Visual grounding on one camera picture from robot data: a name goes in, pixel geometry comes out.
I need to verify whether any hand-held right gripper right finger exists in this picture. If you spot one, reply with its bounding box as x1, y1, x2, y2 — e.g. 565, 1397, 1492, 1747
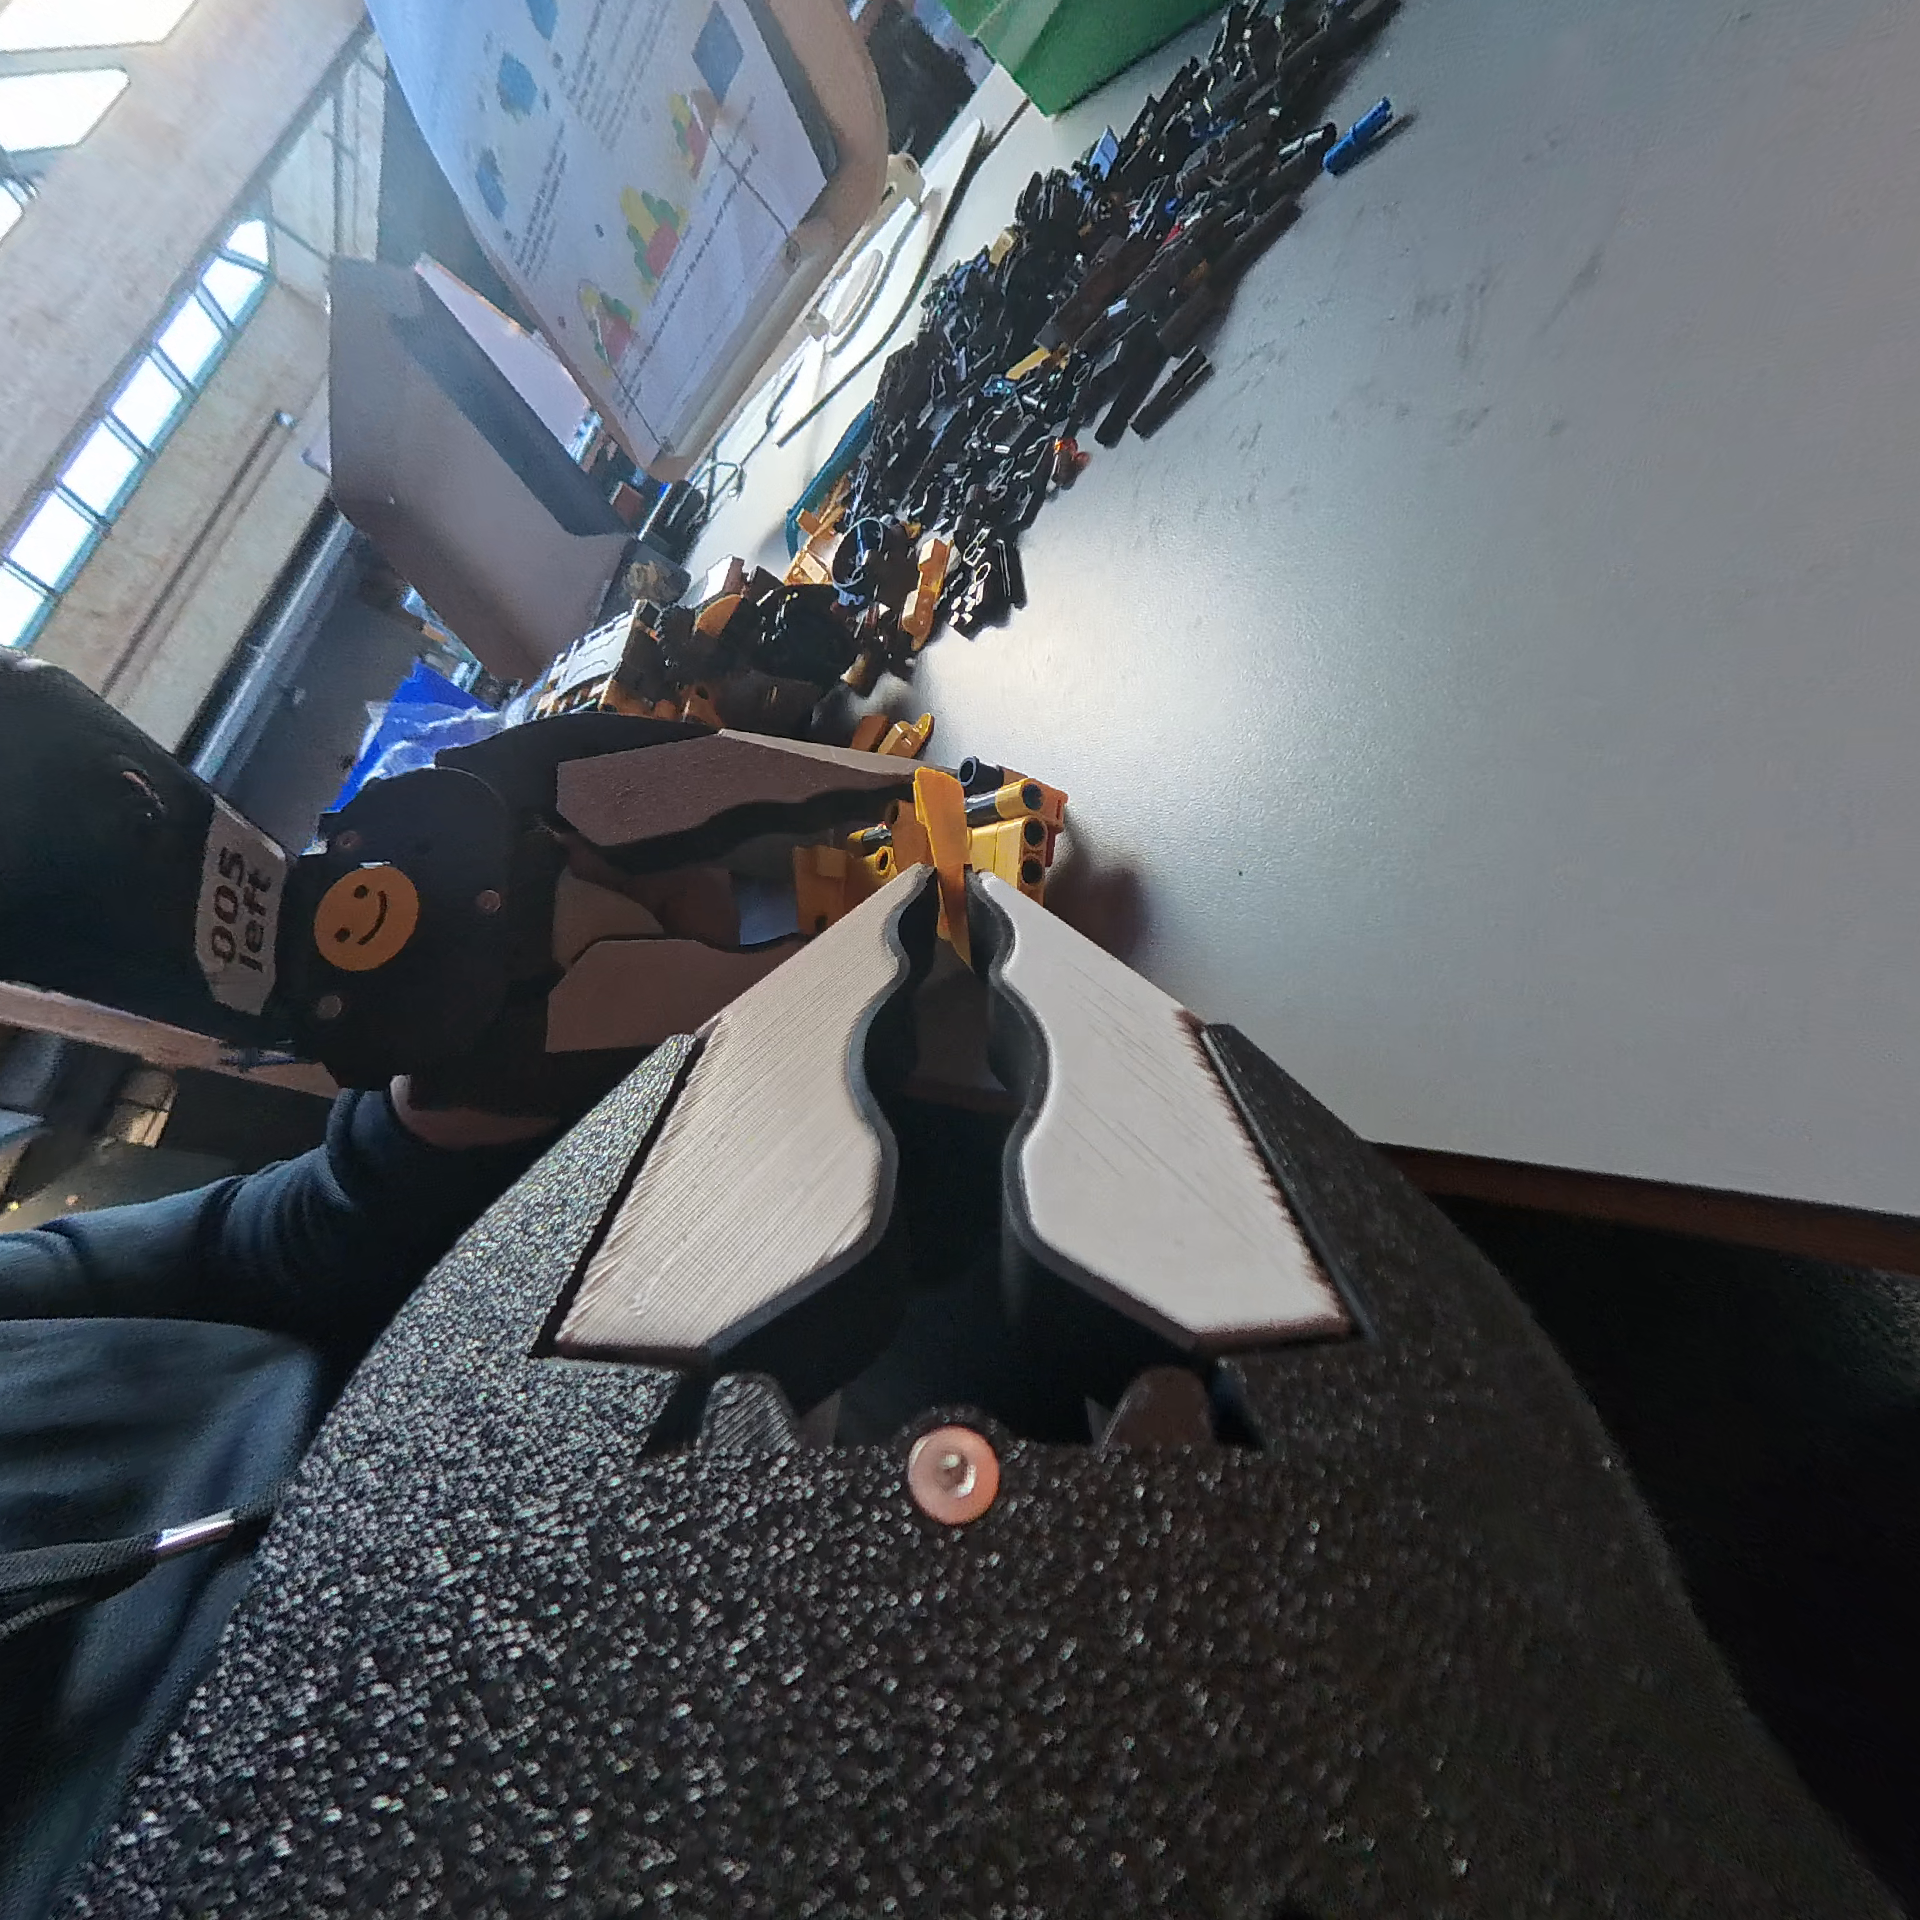
973, 870, 1353, 1361

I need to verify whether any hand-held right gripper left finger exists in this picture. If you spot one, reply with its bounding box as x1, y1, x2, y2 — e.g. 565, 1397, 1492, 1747
554, 863, 927, 1365

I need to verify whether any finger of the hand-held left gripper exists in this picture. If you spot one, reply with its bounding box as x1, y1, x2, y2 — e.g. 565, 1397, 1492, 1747
539, 927, 799, 1061
552, 725, 965, 873

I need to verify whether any small yellow toy brick piece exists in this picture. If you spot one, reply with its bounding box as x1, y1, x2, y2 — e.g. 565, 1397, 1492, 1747
916, 767, 980, 949

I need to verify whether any yellow toy brick assembly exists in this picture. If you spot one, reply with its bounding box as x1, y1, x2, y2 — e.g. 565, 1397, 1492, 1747
799, 753, 1074, 927

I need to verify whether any person's left forearm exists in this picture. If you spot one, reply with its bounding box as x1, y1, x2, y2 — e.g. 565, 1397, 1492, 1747
0, 1087, 504, 1359

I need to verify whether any person's left hand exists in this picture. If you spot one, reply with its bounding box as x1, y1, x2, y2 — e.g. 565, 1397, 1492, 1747
389, 1067, 560, 1152

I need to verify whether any yellow black toy brick vehicle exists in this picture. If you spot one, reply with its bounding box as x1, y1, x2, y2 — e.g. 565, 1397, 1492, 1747
514, 552, 936, 740

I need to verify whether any blue plastic bag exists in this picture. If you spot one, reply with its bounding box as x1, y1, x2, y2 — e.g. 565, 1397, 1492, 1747
350, 657, 521, 814

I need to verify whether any teal brick separator tool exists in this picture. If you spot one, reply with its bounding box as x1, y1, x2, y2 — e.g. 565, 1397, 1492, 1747
783, 405, 882, 528

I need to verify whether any black computer monitor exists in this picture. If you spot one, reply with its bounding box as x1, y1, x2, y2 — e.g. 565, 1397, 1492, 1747
324, 251, 634, 641

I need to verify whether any pile of black toy bricks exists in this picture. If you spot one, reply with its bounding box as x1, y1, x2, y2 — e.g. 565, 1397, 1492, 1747
783, 0, 1408, 634

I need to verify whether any monitor showing building instructions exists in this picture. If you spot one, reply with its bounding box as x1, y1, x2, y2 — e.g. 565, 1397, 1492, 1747
363, 0, 995, 485

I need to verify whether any green plastic bin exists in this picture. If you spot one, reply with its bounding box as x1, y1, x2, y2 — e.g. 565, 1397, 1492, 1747
933, 0, 1235, 118

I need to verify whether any black cable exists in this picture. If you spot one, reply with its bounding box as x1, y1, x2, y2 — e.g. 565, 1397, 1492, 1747
773, 320, 905, 454

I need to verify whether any black drawstring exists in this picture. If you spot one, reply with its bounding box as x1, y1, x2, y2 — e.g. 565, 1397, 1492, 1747
0, 1512, 265, 1599

